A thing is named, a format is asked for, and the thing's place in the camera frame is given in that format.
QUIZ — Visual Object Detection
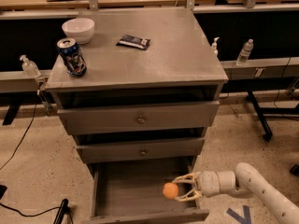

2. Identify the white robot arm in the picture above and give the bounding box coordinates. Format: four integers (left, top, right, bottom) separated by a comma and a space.
173, 162, 299, 224

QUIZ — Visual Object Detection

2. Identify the black stand on floor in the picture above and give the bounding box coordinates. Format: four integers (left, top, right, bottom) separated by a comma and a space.
53, 199, 73, 224

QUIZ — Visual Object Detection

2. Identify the clear sanitizer pump bottle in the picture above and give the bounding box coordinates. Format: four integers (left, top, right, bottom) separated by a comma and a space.
20, 55, 41, 78

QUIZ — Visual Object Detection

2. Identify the dark snack packet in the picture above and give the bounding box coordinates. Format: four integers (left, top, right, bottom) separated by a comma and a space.
117, 35, 150, 50

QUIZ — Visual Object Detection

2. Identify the brass top drawer knob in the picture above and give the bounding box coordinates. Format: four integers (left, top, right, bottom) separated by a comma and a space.
137, 116, 146, 124

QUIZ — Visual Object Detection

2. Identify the grey top drawer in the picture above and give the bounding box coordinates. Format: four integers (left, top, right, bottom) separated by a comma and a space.
58, 101, 219, 134

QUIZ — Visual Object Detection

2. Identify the brass middle drawer knob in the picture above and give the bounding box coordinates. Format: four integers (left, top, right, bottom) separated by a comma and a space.
139, 149, 147, 156

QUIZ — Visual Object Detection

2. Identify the clear plastic water bottle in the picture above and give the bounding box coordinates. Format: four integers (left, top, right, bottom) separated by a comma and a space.
236, 39, 253, 66

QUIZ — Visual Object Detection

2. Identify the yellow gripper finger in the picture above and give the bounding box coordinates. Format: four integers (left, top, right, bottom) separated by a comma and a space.
175, 189, 202, 203
173, 172, 200, 184

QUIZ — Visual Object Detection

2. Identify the white ceramic bowl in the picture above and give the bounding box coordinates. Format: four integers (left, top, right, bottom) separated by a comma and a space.
62, 18, 95, 44

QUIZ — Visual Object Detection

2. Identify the blue soda can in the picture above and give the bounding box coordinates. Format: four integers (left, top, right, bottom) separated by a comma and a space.
57, 38, 87, 77

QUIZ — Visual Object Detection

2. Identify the black floor cable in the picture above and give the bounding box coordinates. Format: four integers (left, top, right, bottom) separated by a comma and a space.
0, 105, 38, 172

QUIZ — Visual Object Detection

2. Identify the grey middle drawer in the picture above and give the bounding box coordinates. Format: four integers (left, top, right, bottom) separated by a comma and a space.
77, 138, 205, 164

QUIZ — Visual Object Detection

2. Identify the grey wooden drawer cabinet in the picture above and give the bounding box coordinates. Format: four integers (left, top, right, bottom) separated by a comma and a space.
44, 7, 229, 179

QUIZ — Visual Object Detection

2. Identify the grey open bottom drawer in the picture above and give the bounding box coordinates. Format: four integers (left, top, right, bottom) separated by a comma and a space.
81, 157, 209, 224

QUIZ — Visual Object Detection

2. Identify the small white pump bottle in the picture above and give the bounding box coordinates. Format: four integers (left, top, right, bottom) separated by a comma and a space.
211, 37, 219, 56

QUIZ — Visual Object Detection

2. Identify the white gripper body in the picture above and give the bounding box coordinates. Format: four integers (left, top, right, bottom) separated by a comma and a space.
197, 171, 220, 197

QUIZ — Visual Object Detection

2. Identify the brass drawer knob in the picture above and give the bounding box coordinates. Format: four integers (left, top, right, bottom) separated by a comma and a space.
137, 116, 146, 124
139, 149, 147, 156

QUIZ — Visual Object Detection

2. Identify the orange fruit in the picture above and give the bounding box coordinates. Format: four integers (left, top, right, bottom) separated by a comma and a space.
163, 182, 178, 200

